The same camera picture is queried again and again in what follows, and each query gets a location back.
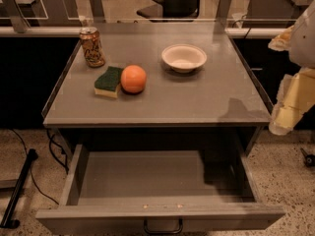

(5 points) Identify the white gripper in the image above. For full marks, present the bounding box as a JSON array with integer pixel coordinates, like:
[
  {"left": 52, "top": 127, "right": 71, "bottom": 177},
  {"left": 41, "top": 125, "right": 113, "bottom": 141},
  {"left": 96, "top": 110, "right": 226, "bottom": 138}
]
[{"left": 268, "top": 0, "right": 315, "bottom": 136}]

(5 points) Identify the orange fruit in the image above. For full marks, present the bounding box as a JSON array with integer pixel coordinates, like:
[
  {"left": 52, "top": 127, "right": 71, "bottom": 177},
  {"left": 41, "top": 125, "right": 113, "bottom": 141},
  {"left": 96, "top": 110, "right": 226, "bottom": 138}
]
[{"left": 121, "top": 65, "right": 147, "bottom": 93}]

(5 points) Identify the open grey top drawer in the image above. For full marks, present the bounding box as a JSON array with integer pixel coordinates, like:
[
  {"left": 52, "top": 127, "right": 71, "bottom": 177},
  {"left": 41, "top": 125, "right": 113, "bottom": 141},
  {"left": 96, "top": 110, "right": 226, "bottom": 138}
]
[{"left": 36, "top": 146, "right": 284, "bottom": 236}]

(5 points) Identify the black caster wheel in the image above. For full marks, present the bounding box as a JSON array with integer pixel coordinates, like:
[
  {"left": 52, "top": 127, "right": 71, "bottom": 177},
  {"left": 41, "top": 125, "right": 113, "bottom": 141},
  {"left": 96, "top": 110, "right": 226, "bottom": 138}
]
[{"left": 300, "top": 148, "right": 315, "bottom": 167}]

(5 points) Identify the white bowl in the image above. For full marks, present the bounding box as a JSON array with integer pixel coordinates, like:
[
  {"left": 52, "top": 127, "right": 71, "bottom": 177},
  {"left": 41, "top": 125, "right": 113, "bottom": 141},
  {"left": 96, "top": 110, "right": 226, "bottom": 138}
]
[{"left": 161, "top": 44, "right": 208, "bottom": 74}]

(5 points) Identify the grey cabinet table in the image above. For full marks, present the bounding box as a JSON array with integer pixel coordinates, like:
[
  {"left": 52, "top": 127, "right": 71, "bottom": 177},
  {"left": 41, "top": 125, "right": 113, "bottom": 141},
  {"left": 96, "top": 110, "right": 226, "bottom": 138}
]
[{"left": 41, "top": 21, "right": 275, "bottom": 155}]

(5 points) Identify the black office chair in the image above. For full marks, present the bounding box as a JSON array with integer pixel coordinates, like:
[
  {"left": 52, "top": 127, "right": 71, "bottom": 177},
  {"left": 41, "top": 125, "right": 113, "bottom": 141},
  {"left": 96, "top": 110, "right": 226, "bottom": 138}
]
[{"left": 137, "top": 0, "right": 200, "bottom": 22}]

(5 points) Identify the green yellow sponge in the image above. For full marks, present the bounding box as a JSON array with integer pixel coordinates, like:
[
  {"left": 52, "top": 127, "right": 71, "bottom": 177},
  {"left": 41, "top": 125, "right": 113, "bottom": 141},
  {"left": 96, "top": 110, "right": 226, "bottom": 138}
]
[{"left": 94, "top": 66, "right": 123, "bottom": 98}]

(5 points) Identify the golden soda can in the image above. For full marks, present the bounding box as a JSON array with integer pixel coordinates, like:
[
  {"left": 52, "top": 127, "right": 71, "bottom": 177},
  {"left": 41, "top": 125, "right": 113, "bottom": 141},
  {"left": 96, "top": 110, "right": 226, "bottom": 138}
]
[{"left": 80, "top": 27, "right": 105, "bottom": 68}]

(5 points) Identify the clear acrylic barrier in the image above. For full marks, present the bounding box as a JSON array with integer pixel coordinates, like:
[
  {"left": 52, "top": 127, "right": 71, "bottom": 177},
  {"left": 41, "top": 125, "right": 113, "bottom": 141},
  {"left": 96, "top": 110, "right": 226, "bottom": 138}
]
[{"left": 0, "top": 0, "right": 313, "bottom": 27}]

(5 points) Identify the black floor stand bar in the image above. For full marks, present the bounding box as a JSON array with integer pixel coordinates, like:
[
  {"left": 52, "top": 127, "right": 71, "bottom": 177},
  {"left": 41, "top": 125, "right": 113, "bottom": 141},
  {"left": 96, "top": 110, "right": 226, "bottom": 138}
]
[{"left": 0, "top": 148, "right": 38, "bottom": 229}]

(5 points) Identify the black drawer handle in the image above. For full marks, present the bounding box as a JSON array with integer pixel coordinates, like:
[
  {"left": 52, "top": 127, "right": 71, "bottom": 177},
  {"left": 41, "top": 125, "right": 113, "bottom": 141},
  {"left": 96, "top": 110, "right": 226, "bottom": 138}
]
[{"left": 143, "top": 219, "right": 183, "bottom": 236}]

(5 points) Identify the black floor cable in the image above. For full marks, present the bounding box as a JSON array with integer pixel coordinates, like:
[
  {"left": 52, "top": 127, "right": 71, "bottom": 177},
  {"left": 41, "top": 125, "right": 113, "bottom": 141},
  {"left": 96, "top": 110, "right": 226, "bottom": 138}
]
[{"left": 9, "top": 128, "right": 70, "bottom": 206}]

